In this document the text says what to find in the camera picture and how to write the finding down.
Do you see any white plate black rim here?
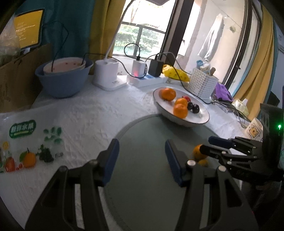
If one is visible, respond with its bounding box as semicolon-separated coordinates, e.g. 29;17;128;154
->
153;88;210;127

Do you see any orange mandarin with stem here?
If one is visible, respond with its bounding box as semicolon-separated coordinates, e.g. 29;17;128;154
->
174;98;188;107

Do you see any round grey placemat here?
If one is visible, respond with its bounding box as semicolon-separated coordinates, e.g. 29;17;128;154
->
103;115;214;230

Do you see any tablet with yellow screen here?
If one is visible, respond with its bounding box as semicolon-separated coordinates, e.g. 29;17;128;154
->
14;9;45;50

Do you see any white perforated basket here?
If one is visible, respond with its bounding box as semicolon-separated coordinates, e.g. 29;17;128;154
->
188;68;219;100

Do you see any white charger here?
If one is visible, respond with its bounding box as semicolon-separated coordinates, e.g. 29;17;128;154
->
131;60;147;78

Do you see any white power strip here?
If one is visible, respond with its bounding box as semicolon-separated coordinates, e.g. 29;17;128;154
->
127;74;168;88

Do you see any yellow-green tissue pack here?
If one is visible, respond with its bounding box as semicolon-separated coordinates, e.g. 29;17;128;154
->
232;98;249;116

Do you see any black charger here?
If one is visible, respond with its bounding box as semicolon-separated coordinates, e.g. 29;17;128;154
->
148;60;164;77

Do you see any cardboard box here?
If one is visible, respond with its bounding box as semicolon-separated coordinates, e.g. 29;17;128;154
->
0;43;53;113

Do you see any bear cartoon mug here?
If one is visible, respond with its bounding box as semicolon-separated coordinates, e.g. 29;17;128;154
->
245;118;263;141

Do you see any purple cloth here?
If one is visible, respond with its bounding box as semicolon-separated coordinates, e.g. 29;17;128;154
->
213;83;233;103

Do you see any yellow snack packet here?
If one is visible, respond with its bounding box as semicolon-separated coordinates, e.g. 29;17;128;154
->
162;65;190;82

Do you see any yellow-green fruit right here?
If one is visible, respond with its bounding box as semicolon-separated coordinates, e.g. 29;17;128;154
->
198;159;209;167

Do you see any white desk lamp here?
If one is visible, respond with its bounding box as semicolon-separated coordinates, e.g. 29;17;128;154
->
92;0;169;92

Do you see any dark plum with stem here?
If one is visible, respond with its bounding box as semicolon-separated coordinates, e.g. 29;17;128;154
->
187;101;200;114

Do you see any printed fruit plastic bag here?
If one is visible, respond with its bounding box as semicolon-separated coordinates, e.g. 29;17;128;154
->
1;106;70;173

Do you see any blue bowl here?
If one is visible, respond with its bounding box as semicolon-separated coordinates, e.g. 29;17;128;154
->
35;58;93;98

